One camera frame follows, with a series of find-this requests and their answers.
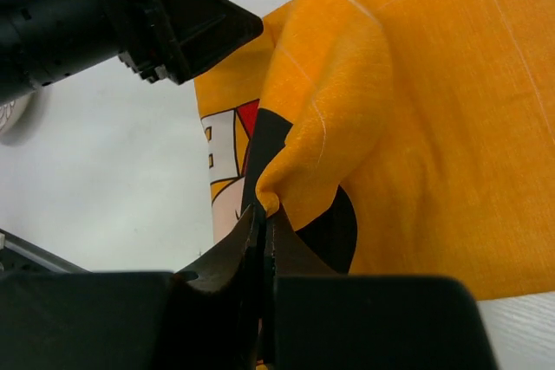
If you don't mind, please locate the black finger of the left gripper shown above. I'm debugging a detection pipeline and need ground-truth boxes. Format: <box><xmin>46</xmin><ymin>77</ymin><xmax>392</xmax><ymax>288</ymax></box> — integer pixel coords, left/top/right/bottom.
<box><xmin>161</xmin><ymin>0</ymin><xmax>264</xmax><ymax>84</ymax></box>

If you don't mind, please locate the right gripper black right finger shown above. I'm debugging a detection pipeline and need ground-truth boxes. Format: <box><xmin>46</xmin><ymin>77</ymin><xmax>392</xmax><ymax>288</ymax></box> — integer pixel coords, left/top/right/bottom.
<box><xmin>262</xmin><ymin>210</ymin><xmax>498</xmax><ymax>369</ymax></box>

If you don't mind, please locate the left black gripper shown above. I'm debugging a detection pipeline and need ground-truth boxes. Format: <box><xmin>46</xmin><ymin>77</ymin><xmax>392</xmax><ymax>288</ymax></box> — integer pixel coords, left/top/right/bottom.
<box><xmin>1</xmin><ymin>0</ymin><xmax>173</xmax><ymax>101</ymax></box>

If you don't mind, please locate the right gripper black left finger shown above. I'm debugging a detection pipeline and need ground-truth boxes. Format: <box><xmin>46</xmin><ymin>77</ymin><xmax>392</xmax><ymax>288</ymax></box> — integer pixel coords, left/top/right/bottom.
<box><xmin>1</xmin><ymin>209</ymin><xmax>258</xmax><ymax>369</ymax></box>

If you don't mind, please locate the yellow cartoon cloth napkin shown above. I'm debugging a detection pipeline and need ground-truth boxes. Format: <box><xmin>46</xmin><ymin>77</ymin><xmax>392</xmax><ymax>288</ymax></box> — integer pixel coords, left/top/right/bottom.
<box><xmin>194</xmin><ymin>0</ymin><xmax>554</xmax><ymax>300</ymax></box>

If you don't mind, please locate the floral patterned plate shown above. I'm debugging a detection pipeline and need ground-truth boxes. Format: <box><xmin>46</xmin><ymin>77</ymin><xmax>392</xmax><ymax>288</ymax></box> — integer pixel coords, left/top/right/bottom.
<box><xmin>1</xmin><ymin>92</ymin><xmax>50</xmax><ymax>147</ymax></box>

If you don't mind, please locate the metal table rail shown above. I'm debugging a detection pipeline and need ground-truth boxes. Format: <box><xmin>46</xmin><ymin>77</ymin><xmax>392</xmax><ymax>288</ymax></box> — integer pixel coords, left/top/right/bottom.
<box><xmin>0</xmin><ymin>230</ymin><xmax>87</xmax><ymax>273</ymax></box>

